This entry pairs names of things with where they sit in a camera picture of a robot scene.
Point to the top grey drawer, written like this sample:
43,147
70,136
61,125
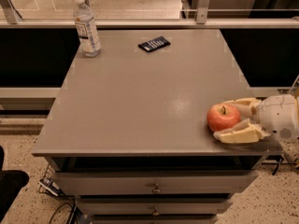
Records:
154,183

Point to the red apple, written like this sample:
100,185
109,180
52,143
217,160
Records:
222,116

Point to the grey drawer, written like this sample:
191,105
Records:
154,183
154,207

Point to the clear plastic water bottle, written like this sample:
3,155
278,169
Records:
86,28

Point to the grey drawer cabinet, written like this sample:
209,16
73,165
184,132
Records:
127,110

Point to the middle grey drawer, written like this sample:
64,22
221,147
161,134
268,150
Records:
154,207

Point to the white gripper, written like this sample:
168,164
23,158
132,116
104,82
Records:
275,115

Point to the small device on floor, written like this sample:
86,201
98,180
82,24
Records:
49,185

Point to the metal railing frame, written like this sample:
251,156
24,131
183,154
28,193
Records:
119,14

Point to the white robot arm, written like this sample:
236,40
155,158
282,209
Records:
296,90

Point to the blue rxbar blueberry bar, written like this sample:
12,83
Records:
154,44

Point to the black chair seat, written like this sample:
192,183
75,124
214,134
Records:
11,182

